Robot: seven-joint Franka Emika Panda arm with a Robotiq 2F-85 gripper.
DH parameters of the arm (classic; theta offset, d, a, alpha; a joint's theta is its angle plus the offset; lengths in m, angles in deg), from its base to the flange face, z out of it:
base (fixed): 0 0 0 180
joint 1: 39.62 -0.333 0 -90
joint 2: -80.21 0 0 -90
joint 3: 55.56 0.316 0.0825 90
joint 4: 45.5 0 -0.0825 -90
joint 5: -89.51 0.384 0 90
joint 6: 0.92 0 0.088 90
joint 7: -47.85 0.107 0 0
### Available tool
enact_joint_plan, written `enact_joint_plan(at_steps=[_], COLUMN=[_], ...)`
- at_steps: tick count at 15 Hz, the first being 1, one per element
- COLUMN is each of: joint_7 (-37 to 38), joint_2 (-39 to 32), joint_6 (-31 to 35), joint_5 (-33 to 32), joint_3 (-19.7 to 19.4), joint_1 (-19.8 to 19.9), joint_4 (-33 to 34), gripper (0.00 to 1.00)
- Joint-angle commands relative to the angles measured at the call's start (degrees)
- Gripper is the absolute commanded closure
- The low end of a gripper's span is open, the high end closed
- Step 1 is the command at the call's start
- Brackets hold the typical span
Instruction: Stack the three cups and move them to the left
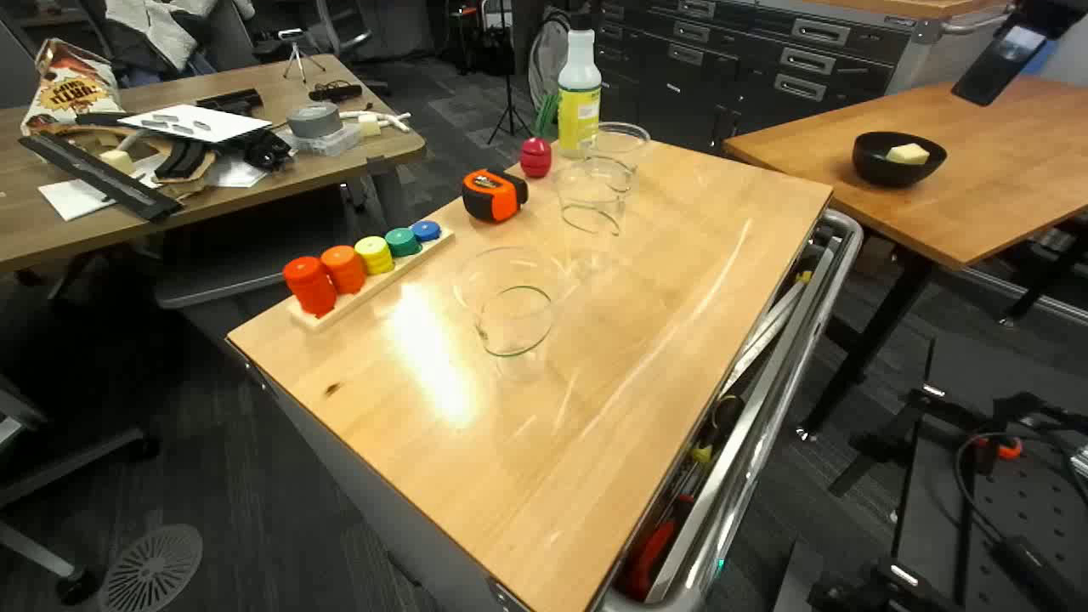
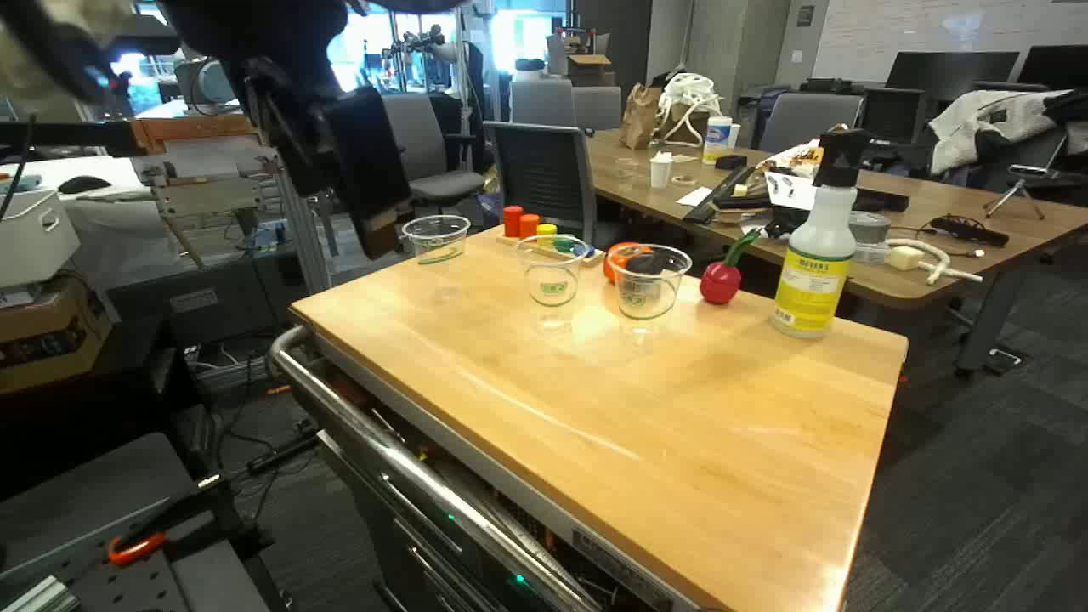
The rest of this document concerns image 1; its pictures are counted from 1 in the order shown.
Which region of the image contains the white paper sheet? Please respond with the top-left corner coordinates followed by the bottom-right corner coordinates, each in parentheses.
top-left (115, 103), bottom-right (273, 146)

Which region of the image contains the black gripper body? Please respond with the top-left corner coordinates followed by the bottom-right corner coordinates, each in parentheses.
top-left (986, 0), bottom-right (1088, 74)

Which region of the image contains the small white paper note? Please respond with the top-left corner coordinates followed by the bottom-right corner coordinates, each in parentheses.
top-left (34, 178), bottom-right (115, 223)

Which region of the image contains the orange clamp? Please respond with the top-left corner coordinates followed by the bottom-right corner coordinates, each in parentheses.
top-left (980, 433), bottom-right (1030, 465)

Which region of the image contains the wooden side table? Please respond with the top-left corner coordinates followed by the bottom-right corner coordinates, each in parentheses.
top-left (721, 71), bottom-right (1088, 447)

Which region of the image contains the orange toy cylinder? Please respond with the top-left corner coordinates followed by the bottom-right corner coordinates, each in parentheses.
top-left (319, 243), bottom-right (370, 300)

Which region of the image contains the yellow toy cylinder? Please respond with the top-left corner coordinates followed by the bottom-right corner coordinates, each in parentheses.
top-left (353, 231), bottom-right (398, 280)

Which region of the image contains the chrome cart handle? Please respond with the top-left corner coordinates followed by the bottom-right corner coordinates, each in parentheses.
top-left (597, 209), bottom-right (868, 612)

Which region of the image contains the pale yellow block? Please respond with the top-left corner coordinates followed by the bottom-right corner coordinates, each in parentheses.
top-left (882, 141), bottom-right (933, 169)

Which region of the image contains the long wooden office desk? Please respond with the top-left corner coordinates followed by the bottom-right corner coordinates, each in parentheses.
top-left (0, 52), bottom-right (427, 277)

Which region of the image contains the long black bar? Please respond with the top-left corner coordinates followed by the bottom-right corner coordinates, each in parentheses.
top-left (17, 132), bottom-right (183, 223)

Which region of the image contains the white mesh standing fan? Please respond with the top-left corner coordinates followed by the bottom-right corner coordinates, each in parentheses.
top-left (528, 13), bottom-right (572, 111)

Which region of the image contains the red toy cylinder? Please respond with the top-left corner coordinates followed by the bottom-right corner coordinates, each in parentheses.
top-left (280, 256), bottom-right (341, 321)

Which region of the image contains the orange black tape measure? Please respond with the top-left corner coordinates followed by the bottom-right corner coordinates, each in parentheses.
top-left (459, 167), bottom-right (532, 229)

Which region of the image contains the red handled tool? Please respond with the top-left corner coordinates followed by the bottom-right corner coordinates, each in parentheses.
top-left (615, 513), bottom-right (683, 604)

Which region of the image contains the flat black remote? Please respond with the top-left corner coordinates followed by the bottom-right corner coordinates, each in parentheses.
top-left (194, 86), bottom-right (265, 116)

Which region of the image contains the grey tape roll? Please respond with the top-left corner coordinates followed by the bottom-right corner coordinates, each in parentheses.
top-left (285, 99), bottom-right (347, 143)

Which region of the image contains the clear plastic cup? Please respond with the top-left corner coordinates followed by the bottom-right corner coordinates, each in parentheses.
top-left (449, 246), bottom-right (572, 365)
top-left (589, 116), bottom-right (656, 193)
top-left (555, 154), bottom-right (632, 246)

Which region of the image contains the black device on desk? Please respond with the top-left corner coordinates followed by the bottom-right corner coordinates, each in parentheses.
top-left (240, 129), bottom-right (295, 173)

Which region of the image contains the grey metal tool cart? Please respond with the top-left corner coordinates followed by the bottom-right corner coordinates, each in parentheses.
top-left (226, 209), bottom-right (868, 612)

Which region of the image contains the red toy pepper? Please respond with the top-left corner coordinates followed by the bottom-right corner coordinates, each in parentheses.
top-left (516, 132), bottom-right (559, 184)

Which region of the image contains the white cable bundle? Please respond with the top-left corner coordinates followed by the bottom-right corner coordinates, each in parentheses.
top-left (336, 104), bottom-right (414, 136)

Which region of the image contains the grey office chair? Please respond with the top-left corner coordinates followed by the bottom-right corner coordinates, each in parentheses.
top-left (149, 184), bottom-right (377, 315)

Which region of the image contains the black bowl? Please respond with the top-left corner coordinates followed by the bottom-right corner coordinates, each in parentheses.
top-left (849, 129), bottom-right (949, 190)

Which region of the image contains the orange snack bag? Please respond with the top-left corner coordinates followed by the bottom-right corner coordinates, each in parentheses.
top-left (17, 35), bottom-right (129, 136)

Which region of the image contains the white yellow spray bottle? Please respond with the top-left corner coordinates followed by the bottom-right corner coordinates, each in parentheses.
top-left (555, 28), bottom-right (604, 159)

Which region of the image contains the green toy cylinder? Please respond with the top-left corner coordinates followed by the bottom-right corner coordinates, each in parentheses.
top-left (383, 223), bottom-right (426, 263)

